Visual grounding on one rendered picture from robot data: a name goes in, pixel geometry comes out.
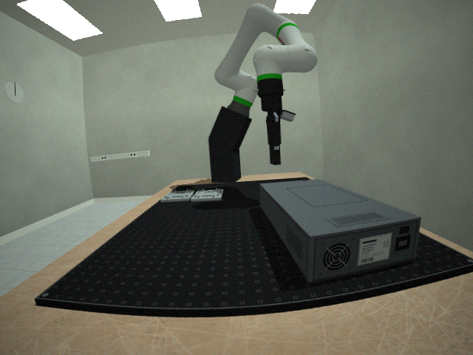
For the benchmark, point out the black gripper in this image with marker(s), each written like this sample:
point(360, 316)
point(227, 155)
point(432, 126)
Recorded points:
point(270, 104)

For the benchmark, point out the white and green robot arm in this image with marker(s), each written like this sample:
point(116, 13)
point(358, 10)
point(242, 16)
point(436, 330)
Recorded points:
point(270, 61)

